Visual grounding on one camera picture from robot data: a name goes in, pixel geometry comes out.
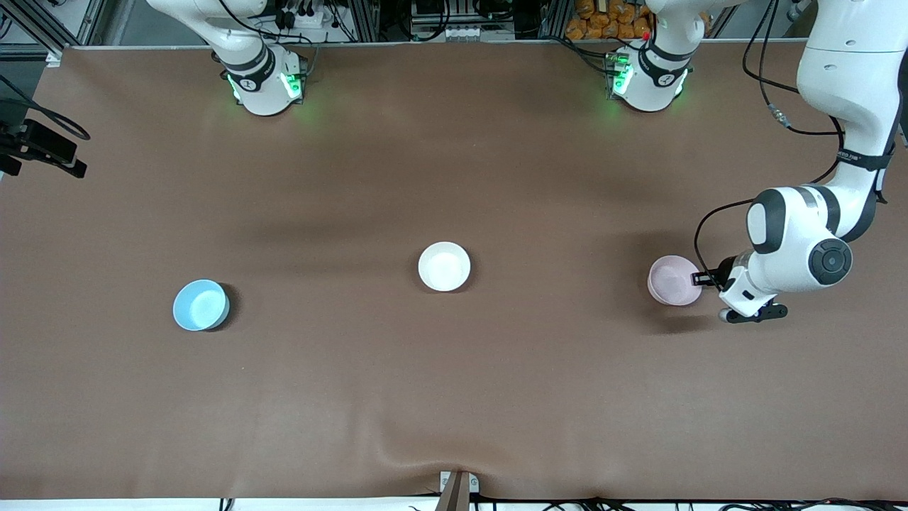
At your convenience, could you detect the pink bowl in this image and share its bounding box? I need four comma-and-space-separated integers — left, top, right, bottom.
647, 255, 704, 307

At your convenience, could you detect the blue bowl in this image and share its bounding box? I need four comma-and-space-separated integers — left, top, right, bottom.
172, 279, 231, 332

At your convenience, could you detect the white bowl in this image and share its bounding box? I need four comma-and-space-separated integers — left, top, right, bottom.
418, 241, 472, 292

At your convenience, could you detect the orange packaged goods pile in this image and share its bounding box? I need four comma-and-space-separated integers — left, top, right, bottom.
565, 0, 652, 40

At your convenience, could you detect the brown table cover mat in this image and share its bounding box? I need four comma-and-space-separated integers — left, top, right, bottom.
0, 41, 908, 502

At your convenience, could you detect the white power strip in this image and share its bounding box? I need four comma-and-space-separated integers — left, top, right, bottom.
273, 0, 333, 29

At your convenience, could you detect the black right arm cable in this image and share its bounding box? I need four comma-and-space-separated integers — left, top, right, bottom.
0, 75, 92, 141

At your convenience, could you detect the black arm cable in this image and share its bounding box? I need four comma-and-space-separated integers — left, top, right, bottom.
0, 75, 92, 141
693, 0, 848, 278

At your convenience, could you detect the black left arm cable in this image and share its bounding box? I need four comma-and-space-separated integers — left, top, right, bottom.
693, 0, 848, 278

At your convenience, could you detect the aluminium frame post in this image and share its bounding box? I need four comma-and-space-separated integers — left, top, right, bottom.
0, 0, 107, 61
349, 0, 381, 42
541, 0, 570, 40

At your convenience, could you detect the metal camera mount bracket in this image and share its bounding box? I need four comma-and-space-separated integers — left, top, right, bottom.
436, 471, 480, 511

